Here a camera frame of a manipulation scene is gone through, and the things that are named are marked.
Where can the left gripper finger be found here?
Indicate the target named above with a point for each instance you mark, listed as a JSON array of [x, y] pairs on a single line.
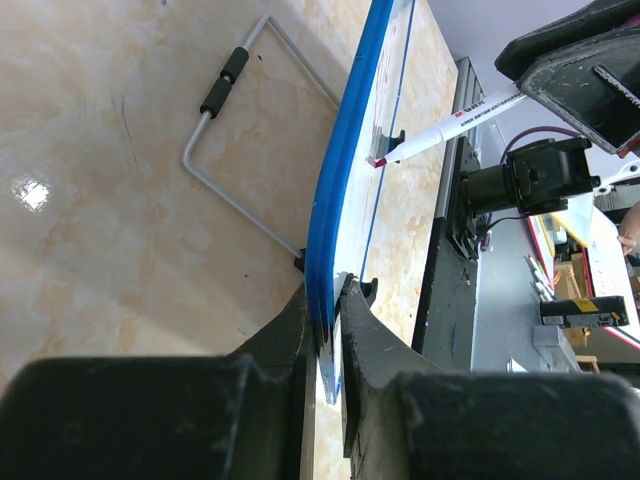
[[405, 418], [244, 415]]

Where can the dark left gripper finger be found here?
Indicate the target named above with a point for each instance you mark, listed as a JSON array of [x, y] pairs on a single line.
[[593, 85], [595, 18]]

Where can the blue-framed whiteboard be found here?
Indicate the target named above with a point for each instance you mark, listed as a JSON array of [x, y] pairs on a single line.
[[348, 189]]

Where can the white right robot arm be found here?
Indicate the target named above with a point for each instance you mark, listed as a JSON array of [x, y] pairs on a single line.
[[537, 178]]

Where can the black whiteboard stand foot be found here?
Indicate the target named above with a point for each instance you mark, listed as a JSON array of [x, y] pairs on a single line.
[[384, 144]]

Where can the person hand in background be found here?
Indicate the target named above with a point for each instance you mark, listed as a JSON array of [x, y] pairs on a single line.
[[629, 229]]

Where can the black yellow device background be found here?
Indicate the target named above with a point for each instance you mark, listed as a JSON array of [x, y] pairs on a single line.
[[581, 313]]

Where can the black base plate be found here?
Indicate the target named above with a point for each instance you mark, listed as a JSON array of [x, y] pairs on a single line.
[[445, 317]]

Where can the grey wire whiteboard stand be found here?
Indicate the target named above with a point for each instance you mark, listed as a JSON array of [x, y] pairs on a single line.
[[255, 102]]

